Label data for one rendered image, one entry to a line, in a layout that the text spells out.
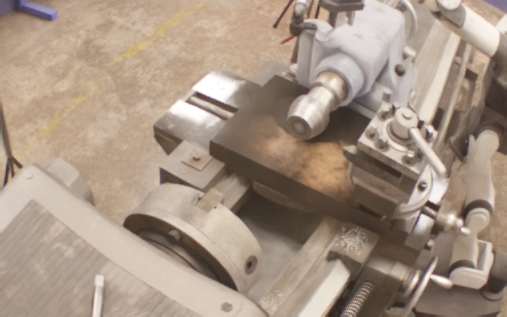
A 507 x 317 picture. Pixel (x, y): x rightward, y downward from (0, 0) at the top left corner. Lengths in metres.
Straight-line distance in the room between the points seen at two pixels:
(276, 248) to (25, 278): 0.95
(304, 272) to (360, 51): 0.55
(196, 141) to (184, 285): 0.88
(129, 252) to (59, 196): 0.15
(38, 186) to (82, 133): 2.08
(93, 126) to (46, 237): 2.20
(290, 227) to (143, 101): 1.61
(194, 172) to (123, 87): 1.72
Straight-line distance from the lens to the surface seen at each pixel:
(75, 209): 0.83
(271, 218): 1.63
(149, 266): 0.76
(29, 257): 0.79
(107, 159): 2.79
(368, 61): 1.47
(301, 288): 1.36
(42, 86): 3.34
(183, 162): 1.53
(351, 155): 1.30
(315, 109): 1.32
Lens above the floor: 1.96
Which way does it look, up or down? 44 degrees down
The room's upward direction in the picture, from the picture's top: 6 degrees clockwise
